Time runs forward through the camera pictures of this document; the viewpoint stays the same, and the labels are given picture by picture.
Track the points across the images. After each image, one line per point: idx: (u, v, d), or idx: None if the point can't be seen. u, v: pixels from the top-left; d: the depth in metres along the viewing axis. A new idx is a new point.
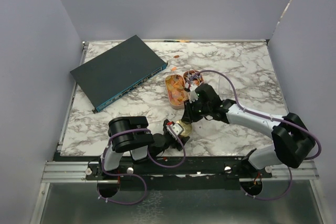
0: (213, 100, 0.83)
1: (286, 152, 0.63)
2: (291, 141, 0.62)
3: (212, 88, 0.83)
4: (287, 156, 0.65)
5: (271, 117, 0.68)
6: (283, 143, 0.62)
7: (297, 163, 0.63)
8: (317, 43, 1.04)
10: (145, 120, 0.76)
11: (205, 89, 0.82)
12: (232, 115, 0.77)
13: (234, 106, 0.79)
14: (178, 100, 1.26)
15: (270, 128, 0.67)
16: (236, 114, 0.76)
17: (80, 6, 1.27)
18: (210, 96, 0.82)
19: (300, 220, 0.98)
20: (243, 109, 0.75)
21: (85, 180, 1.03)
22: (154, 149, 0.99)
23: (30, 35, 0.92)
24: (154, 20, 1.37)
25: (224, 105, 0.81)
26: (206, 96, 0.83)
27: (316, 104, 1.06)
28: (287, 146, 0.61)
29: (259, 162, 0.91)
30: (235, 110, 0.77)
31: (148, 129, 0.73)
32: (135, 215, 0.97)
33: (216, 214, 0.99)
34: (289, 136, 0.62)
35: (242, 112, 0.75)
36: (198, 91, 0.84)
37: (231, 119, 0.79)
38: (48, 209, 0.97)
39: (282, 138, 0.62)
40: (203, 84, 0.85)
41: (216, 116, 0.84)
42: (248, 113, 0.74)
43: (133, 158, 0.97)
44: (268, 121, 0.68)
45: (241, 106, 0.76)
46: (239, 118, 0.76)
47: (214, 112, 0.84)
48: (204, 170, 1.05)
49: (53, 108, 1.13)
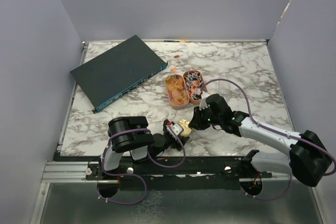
0: (224, 112, 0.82)
1: (304, 171, 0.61)
2: (310, 161, 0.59)
3: (223, 99, 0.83)
4: (303, 175, 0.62)
5: (287, 134, 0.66)
6: (301, 163, 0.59)
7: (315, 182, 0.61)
8: (316, 43, 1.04)
10: (146, 120, 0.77)
11: (217, 101, 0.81)
12: (245, 129, 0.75)
13: (247, 119, 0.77)
14: (178, 100, 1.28)
15: (287, 147, 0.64)
16: (249, 128, 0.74)
17: (80, 6, 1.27)
18: (221, 107, 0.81)
19: (300, 220, 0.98)
20: (257, 124, 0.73)
21: (85, 180, 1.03)
22: (155, 149, 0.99)
23: (30, 35, 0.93)
24: (154, 20, 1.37)
25: (237, 118, 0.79)
26: (217, 107, 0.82)
27: (316, 104, 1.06)
28: (306, 167, 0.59)
29: (262, 167, 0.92)
30: (249, 125, 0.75)
31: (148, 129, 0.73)
32: (135, 215, 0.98)
33: (216, 214, 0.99)
34: (307, 157, 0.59)
35: (256, 126, 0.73)
36: (209, 102, 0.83)
37: (244, 133, 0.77)
38: (48, 209, 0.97)
39: (301, 159, 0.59)
40: (214, 95, 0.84)
41: (227, 129, 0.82)
42: (262, 128, 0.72)
43: (132, 158, 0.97)
44: (285, 138, 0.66)
45: (255, 121, 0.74)
46: (253, 132, 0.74)
47: (226, 124, 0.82)
48: (204, 170, 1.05)
49: (53, 108, 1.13)
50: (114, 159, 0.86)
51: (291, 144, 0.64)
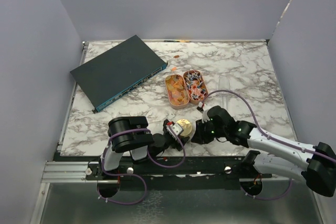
0: (229, 124, 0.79)
1: (321, 183, 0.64)
2: (326, 174, 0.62)
3: (226, 111, 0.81)
4: (318, 185, 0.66)
5: (301, 148, 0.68)
6: (319, 177, 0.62)
7: (332, 192, 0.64)
8: (316, 43, 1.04)
10: (146, 120, 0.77)
11: (219, 114, 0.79)
12: (255, 142, 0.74)
13: (255, 130, 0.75)
14: (178, 100, 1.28)
15: (303, 160, 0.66)
16: (260, 140, 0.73)
17: (80, 6, 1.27)
18: (225, 120, 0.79)
19: (300, 220, 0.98)
20: (267, 136, 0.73)
21: (85, 180, 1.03)
22: (155, 149, 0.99)
23: (29, 35, 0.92)
24: (154, 20, 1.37)
25: (243, 129, 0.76)
26: (220, 119, 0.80)
27: (316, 104, 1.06)
28: (323, 180, 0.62)
29: (266, 170, 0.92)
30: (259, 137, 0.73)
31: (148, 129, 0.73)
32: (135, 215, 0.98)
33: (216, 214, 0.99)
34: (324, 170, 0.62)
35: (266, 139, 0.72)
36: (211, 116, 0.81)
37: (253, 146, 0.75)
38: (48, 209, 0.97)
39: (318, 173, 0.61)
40: (216, 107, 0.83)
41: (234, 141, 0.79)
42: (274, 140, 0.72)
43: (132, 158, 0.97)
44: (299, 152, 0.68)
45: (265, 133, 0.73)
46: (264, 146, 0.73)
47: (232, 136, 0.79)
48: (204, 170, 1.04)
49: (53, 108, 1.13)
50: (113, 160, 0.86)
51: (306, 158, 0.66)
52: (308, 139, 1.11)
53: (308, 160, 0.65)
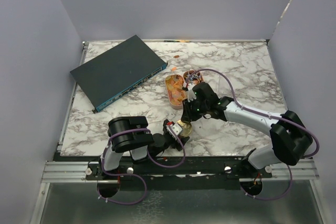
0: (210, 98, 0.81)
1: (284, 150, 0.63)
2: (291, 141, 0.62)
3: (209, 86, 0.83)
4: (285, 156, 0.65)
5: (269, 115, 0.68)
6: (281, 141, 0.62)
7: (295, 160, 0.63)
8: (316, 43, 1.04)
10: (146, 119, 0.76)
11: (201, 87, 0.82)
12: (230, 114, 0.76)
13: (232, 103, 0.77)
14: (178, 100, 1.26)
15: (268, 126, 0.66)
16: (234, 111, 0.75)
17: (80, 6, 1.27)
18: (206, 93, 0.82)
19: (300, 220, 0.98)
20: (241, 107, 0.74)
21: (85, 180, 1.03)
22: (154, 149, 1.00)
23: (29, 35, 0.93)
24: (154, 20, 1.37)
25: (222, 103, 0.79)
26: (202, 94, 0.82)
27: (316, 104, 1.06)
28: (286, 143, 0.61)
29: (259, 161, 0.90)
30: (233, 108, 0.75)
31: (148, 130, 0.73)
32: (135, 215, 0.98)
33: (216, 214, 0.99)
34: (287, 135, 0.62)
35: (240, 109, 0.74)
36: (194, 89, 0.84)
37: (229, 117, 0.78)
38: (48, 210, 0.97)
39: (281, 136, 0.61)
40: (200, 83, 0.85)
41: (213, 114, 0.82)
42: (245, 109, 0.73)
43: (132, 158, 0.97)
44: (266, 119, 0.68)
45: (239, 104, 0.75)
46: (237, 116, 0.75)
47: (212, 109, 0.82)
48: (204, 170, 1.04)
49: (53, 108, 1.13)
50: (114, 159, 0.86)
51: (272, 123, 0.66)
52: None
53: (273, 124, 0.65)
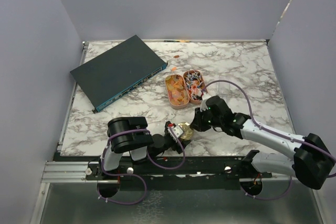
0: (225, 114, 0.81)
1: (308, 174, 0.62)
2: (314, 165, 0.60)
3: (224, 102, 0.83)
4: (307, 179, 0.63)
5: (291, 138, 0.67)
6: (305, 166, 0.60)
7: (319, 185, 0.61)
8: (316, 43, 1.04)
10: (146, 120, 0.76)
11: (217, 103, 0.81)
12: (248, 132, 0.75)
13: (249, 121, 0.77)
14: (178, 100, 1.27)
15: (291, 150, 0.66)
16: (251, 130, 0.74)
17: (80, 6, 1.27)
18: (222, 109, 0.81)
19: (300, 220, 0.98)
20: (260, 126, 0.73)
21: (85, 180, 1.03)
22: (154, 149, 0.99)
23: (29, 35, 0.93)
24: (154, 20, 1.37)
25: (238, 120, 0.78)
26: (217, 109, 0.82)
27: (316, 104, 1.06)
28: (311, 169, 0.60)
29: (263, 167, 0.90)
30: (251, 127, 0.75)
31: (148, 130, 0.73)
32: (135, 216, 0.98)
33: (216, 214, 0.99)
34: (311, 160, 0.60)
35: (258, 129, 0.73)
36: (210, 105, 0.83)
37: (245, 136, 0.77)
38: (48, 210, 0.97)
39: (305, 161, 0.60)
40: (214, 97, 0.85)
41: (228, 131, 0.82)
42: (265, 130, 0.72)
43: (132, 158, 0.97)
44: (288, 142, 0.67)
45: (258, 124, 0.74)
46: (255, 135, 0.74)
47: (227, 126, 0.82)
48: (204, 170, 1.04)
49: (53, 108, 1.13)
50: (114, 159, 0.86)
51: (294, 147, 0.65)
52: None
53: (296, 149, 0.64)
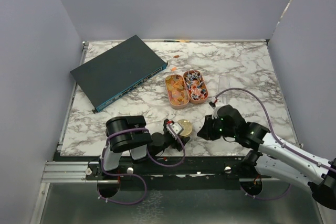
0: (240, 125, 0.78)
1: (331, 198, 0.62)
2: None
3: (238, 112, 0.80)
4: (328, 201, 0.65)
5: (317, 162, 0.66)
6: (332, 193, 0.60)
7: None
8: (316, 43, 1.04)
10: (144, 119, 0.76)
11: (231, 114, 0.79)
12: (268, 149, 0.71)
13: (269, 135, 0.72)
14: (178, 100, 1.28)
15: (317, 175, 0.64)
16: (273, 148, 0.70)
17: (80, 6, 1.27)
18: (236, 120, 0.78)
19: (300, 220, 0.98)
20: (282, 145, 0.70)
21: (85, 180, 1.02)
22: (154, 148, 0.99)
23: (29, 35, 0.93)
24: (154, 20, 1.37)
25: (255, 131, 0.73)
26: (231, 120, 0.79)
27: (316, 104, 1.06)
28: None
29: (268, 172, 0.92)
30: (272, 144, 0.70)
31: (146, 129, 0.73)
32: (135, 216, 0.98)
33: (216, 214, 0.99)
34: None
35: (280, 147, 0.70)
36: (222, 116, 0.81)
37: (263, 151, 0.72)
38: (48, 209, 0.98)
39: (333, 190, 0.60)
40: (228, 108, 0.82)
41: (244, 144, 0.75)
42: (289, 150, 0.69)
43: (133, 158, 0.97)
44: (314, 166, 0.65)
45: (280, 141, 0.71)
46: (276, 153, 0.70)
47: (243, 139, 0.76)
48: (204, 170, 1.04)
49: (53, 108, 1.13)
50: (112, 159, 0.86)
51: (322, 173, 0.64)
52: (308, 139, 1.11)
53: (324, 175, 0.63)
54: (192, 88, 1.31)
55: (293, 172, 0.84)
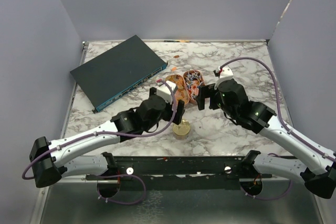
0: (243, 103, 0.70)
1: (326, 189, 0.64)
2: None
3: (243, 88, 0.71)
4: (321, 190, 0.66)
5: (323, 153, 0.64)
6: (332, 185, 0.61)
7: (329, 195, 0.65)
8: (317, 42, 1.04)
10: (40, 142, 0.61)
11: (236, 90, 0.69)
12: (272, 133, 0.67)
13: (274, 119, 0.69)
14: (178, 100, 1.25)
15: (321, 167, 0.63)
16: (278, 132, 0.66)
17: (80, 6, 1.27)
18: (240, 98, 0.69)
19: (301, 220, 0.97)
20: (288, 130, 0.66)
21: (85, 180, 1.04)
22: (151, 115, 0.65)
23: (29, 36, 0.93)
24: (154, 20, 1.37)
25: (260, 113, 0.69)
26: (234, 97, 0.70)
27: (317, 103, 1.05)
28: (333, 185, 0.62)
29: (267, 169, 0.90)
30: (277, 128, 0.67)
31: (45, 153, 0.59)
32: (135, 216, 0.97)
33: (216, 214, 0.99)
34: None
35: (286, 132, 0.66)
36: (225, 91, 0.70)
37: (266, 134, 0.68)
38: (48, 210, 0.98)
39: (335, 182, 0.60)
40: (231, 83, 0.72)
41: (245, 125, 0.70)
42: (295, 137, 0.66)
43: (111, 140, 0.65)
44: (319, 157, 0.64)
45: (286, 126, 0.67)
46: (281, 139, 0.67)
47: (245, 119, 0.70)
48: (204, 170, 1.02)
49: (53, 108, 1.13)
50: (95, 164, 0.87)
51: (326, 165, 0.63)
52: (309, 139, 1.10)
53: (328, 167, 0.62)
54: (192, 88, 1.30)
55: (288, 166, 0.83)
